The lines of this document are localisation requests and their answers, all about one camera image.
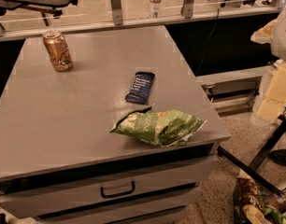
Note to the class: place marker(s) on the grey drawer cabinet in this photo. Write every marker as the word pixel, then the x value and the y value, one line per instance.
pixel 56 145

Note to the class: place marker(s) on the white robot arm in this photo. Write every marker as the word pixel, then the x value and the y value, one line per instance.
pixel 278 39

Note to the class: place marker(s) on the orange soda can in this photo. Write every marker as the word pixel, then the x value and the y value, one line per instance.
pixel 57 49

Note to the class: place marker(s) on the clear water bottle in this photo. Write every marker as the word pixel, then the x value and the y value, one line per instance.
pixel 155 8

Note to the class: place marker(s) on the colourful snack bag on floor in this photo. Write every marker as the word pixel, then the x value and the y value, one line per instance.
pixel 255 205

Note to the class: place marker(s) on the dark blue rxbar wrapper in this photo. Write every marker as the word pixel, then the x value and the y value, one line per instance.
pixel 140 89

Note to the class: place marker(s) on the black drawer handle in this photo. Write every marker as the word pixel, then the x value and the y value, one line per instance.
pixel 118 191

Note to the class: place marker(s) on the black metal stand frame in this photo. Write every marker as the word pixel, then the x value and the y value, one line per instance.
pixel 252 168

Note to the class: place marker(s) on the green chip bag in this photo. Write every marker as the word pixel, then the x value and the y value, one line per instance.
pixel 160 129

